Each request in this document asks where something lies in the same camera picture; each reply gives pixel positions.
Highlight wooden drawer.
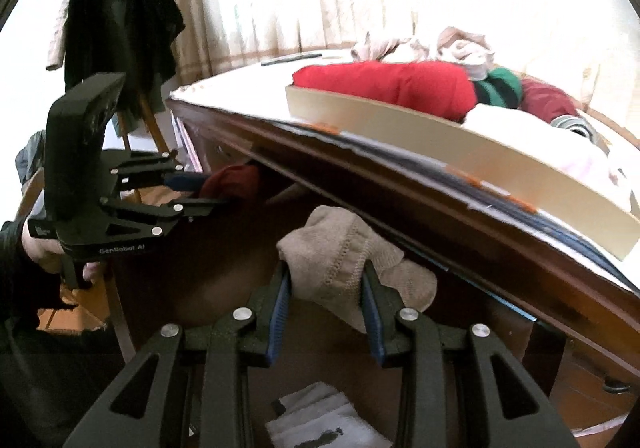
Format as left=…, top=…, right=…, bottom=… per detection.
left=107, top=161, right=538, bottom=448

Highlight dark red garment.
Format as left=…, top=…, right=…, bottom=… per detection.
left=200, top=164, right=263, bottom=201

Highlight dark metal drawer handle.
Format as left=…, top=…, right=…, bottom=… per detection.
left=602, top=375, right=633, bottom=396

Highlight grey fabric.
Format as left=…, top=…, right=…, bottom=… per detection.
left=15, top=131, right=48, bottom=184

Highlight beige hanging garment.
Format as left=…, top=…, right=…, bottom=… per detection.
left=45, top=0, right=73, bottom=72

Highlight beige lace underwear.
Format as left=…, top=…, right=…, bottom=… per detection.
left=352, top=32, right=433, bottom=63

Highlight dark red grey-banded underwear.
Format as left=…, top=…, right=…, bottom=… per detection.
left=520, top=78, right=601, bottom=139

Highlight beige cardboard box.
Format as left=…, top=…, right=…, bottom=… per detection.
left=284, top=83, right=640, bottom=263

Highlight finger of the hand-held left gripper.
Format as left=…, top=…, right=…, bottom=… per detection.
left=101, top=149, right=210, bottom=190
left=99, top=197, right=232, bottom=237

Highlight wooden coat rack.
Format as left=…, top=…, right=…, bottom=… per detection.
left=107, top=0, right=173, bottom=209

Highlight person's left forearm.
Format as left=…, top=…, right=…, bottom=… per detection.
left=0, top=218, right=66, bottom=329

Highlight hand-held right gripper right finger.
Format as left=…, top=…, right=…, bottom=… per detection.
left=361, top=259, right=582, bottom=448

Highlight person's left hand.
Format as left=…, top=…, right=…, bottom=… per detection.
left=21, top=225, right=104, bottom=286

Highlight pale pink dotted underwear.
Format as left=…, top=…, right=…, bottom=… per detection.
left=436, top=26, right=497, bottom=80

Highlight beige knit garment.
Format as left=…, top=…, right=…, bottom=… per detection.
left=276, top=206, right=438, bottom=334

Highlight bright red garment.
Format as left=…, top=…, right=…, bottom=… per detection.
left=291, top=61, right=477, bottom=124

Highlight white cloth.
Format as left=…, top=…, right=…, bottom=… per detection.
left=265, top=380, right=393, bottom=448

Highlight black hanging jacket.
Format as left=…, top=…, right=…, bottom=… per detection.
left=62, top=0, right=186, bottom=119

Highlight white fleece garment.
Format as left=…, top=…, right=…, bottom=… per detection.
left=462, top=103, right=608, bottom=164

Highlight green black striped garment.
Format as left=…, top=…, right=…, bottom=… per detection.
left=472, top=67, right=523, bottom=109

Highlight dark wooden dresser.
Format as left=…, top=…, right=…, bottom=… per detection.
left=165, top=98, right=640, bottom=434

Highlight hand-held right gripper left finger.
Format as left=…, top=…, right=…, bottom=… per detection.
left=61, top=258, right=293, bottom=448

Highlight black flat strip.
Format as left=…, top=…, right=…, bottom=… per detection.
left=261, top=52, right=321, bottom=66

